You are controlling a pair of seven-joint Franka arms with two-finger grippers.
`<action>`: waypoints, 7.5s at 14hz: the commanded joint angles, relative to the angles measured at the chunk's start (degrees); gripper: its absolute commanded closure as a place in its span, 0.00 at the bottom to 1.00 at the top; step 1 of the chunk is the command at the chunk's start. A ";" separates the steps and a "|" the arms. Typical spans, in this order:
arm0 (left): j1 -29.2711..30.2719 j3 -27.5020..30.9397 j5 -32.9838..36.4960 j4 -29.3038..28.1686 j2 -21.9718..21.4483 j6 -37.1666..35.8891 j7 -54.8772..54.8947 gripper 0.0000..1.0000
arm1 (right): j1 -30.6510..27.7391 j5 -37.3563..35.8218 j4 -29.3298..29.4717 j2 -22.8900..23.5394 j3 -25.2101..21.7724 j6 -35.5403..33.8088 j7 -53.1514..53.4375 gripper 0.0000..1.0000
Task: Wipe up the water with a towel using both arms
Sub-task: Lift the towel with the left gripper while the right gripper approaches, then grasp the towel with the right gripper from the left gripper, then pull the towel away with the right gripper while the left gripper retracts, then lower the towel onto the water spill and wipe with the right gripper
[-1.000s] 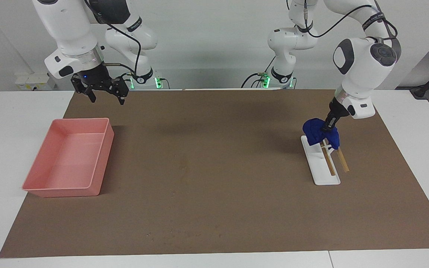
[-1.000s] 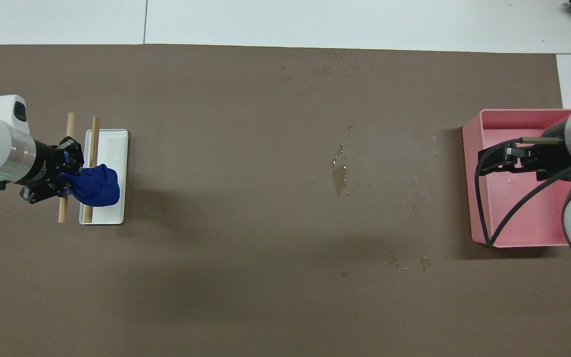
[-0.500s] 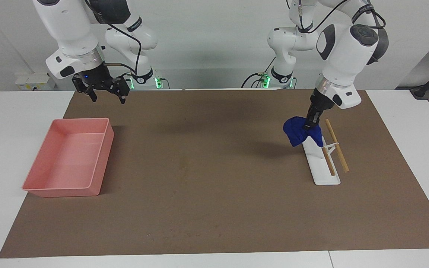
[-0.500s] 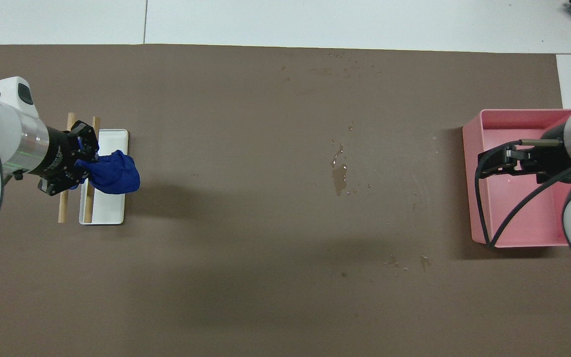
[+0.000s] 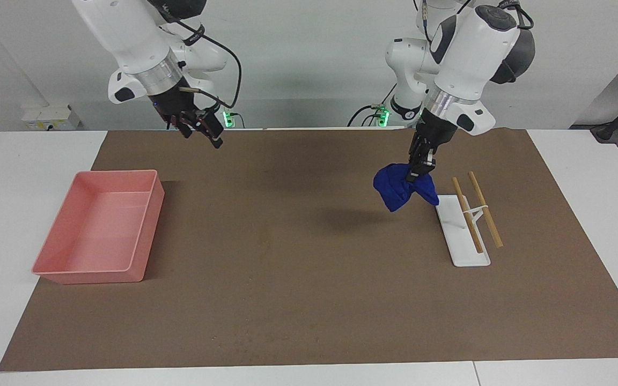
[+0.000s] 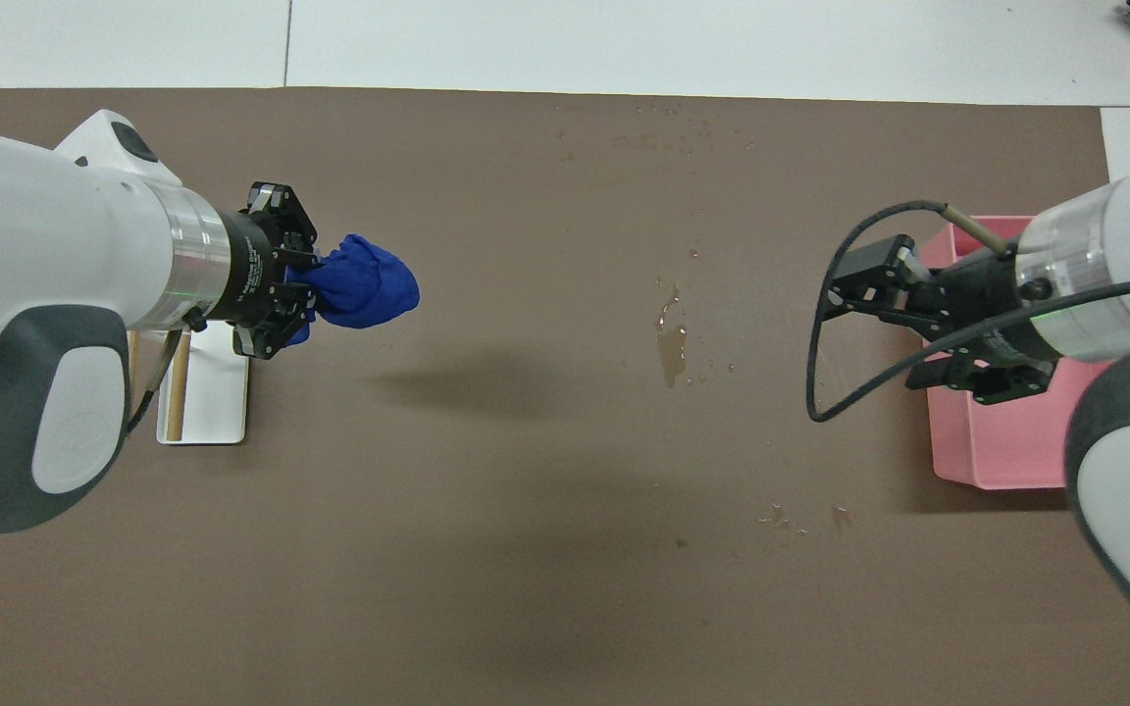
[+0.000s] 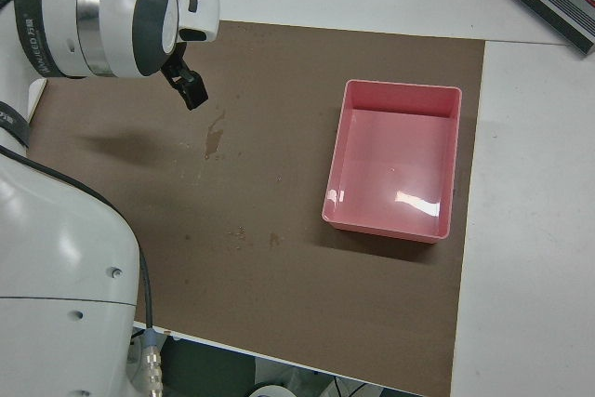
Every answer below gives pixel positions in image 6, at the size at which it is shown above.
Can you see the blue towel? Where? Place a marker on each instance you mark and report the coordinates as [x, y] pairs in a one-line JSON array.
[[369, 284]]

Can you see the water puddle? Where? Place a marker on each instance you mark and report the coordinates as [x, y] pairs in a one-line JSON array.
[[671, 343]]

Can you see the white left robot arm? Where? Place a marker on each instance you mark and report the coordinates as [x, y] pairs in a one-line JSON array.
[[25, 294]]

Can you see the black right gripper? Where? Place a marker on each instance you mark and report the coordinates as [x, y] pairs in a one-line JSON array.
[[987, 314]]

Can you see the white towel rack base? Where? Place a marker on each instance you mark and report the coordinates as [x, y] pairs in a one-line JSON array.
[[222, 402]]

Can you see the brown table mat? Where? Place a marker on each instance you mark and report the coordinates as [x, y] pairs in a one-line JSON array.
[[526, 510]]

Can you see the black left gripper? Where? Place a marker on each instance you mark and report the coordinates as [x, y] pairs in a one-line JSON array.
[[253, 270]]

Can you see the pink plastic bin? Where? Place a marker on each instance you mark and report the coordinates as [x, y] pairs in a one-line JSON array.
[[1006, 441]]

